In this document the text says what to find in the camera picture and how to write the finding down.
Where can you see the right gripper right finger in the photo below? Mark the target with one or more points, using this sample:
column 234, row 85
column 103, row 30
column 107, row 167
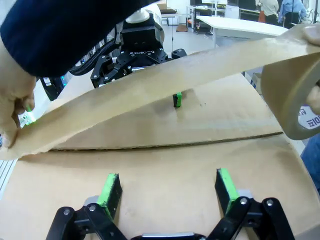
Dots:
column 240, row 220

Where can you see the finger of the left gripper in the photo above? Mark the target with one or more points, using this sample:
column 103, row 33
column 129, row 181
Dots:
column 105, row 71
column 178, row 101

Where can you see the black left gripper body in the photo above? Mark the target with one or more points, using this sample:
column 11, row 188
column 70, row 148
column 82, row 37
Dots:
column 142, row 58

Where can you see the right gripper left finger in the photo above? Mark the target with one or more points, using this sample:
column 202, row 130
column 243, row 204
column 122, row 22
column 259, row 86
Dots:
column 100, row 220

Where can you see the brown packing tape roll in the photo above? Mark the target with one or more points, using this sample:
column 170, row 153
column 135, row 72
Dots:
column 175, row 72

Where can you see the large brown cardboard box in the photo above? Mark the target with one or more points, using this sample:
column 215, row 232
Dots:
column 160, row 165

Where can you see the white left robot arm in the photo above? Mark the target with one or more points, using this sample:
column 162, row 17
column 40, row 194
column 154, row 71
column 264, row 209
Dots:
column 157, row 27

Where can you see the black control box blue light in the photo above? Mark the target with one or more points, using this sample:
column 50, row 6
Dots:
column 52, row 87

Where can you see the small cardboard box blue print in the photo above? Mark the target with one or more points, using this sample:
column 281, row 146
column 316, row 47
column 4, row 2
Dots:
column 256, row 81

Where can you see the person's left hand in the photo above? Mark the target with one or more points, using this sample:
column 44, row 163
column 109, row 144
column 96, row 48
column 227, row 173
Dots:
column 12, row 100

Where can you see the person's right hand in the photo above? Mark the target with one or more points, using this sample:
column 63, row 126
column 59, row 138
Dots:
column 313, row 35

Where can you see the flat brown cardboard piece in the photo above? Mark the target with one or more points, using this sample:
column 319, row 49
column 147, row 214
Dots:
column 182, row 28

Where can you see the black equipment cart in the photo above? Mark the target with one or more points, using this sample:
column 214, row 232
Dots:
column 200, row 20

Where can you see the small green white object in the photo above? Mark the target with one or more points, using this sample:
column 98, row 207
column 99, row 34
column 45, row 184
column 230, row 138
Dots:
column 29, row 116

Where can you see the white table with white legs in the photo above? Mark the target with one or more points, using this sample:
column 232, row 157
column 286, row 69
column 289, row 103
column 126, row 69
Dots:
column 237, row 25

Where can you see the bystander in beige shirt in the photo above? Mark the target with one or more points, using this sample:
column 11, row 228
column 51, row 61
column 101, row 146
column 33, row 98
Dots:
column 268, row 10

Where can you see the bystander in blue shirt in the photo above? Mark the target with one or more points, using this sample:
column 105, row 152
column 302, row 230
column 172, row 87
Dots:
column 292, row 12

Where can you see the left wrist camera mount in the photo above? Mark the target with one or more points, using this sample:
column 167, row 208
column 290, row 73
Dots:
column 138, row 33

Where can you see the aluminium frame rail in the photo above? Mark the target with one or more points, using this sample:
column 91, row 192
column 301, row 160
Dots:
column 6, row 177

